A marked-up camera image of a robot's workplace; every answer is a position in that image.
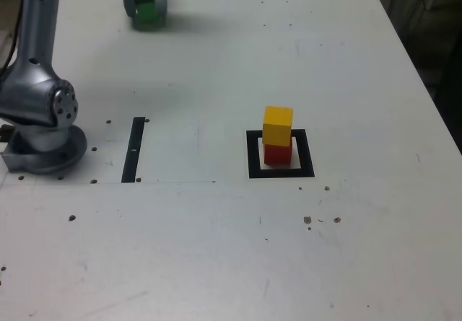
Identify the green cube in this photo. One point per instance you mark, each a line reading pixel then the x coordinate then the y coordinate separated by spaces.
pixel 146 11

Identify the yellow cube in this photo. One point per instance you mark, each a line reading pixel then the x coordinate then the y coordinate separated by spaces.
pixel 277 130

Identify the red cube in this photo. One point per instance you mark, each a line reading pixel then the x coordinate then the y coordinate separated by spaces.
pixel 278 155

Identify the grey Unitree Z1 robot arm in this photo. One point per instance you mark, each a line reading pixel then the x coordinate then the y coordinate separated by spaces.
pixel 36 29

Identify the black tape square outline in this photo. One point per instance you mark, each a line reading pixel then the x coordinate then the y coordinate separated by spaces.
pixel 252 155

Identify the black tape strip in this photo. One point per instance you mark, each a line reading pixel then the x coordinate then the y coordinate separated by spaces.
pixel 130 155

